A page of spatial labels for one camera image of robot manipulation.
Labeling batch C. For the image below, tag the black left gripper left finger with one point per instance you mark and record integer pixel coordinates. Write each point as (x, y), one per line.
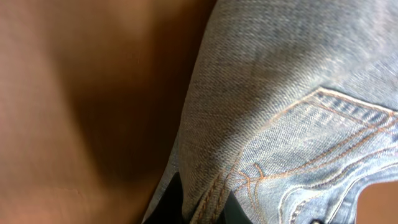
(169, 208)

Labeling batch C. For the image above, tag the light blue denim jeans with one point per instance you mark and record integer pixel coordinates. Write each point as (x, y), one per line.
(292, 107)

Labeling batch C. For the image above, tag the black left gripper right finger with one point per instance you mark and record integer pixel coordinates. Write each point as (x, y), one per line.
(232, 212)

